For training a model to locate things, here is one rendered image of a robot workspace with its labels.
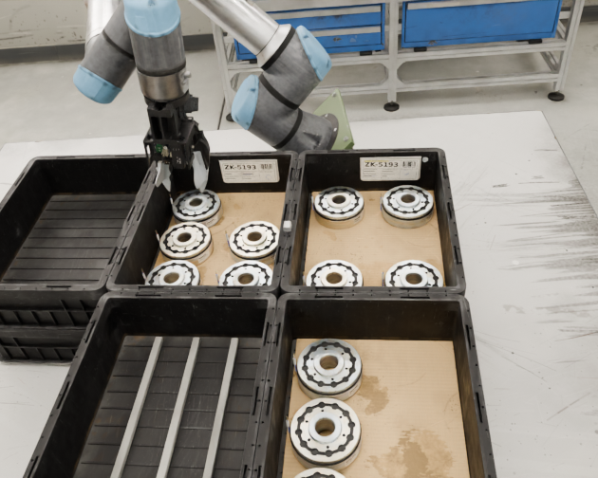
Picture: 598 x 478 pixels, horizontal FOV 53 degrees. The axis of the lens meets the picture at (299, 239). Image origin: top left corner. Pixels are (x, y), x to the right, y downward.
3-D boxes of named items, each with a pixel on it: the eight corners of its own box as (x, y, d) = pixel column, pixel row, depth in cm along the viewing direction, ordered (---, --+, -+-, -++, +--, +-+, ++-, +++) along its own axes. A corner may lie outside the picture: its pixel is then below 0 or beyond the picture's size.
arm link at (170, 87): (143, 53, 94) (195, 55, 93) (148, 80, 97) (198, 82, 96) (130, 76, 88) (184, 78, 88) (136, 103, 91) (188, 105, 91)
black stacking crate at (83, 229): (52, 197, 141) (33, 158, 133) (173, 196, 137) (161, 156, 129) (-29, 331, 112) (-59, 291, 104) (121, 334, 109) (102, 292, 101)
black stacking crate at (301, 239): (304, 194, 134) (300, 153, 126) (439, 193, 130) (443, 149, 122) (287, 337, 105) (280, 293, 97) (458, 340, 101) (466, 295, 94)
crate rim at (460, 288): (300, 158, 127) (299, 150, 126) (443, 156, 124) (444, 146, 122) (280, 302, 98) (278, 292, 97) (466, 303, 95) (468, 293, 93)
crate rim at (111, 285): (164, 161, 131) (161, 153, 129) (300, 158, 127) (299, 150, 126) (106, 300, 102) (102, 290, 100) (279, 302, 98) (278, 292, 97)
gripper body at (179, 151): (147, 171, 98) (133, 106, 90) (159, 141, 105) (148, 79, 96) (193, 173, 98) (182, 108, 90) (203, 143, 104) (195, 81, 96)
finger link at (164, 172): (147, 203, 106) (150, 162, 99) (156, 182, 110) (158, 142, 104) (164, 207, 106) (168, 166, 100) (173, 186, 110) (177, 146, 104)
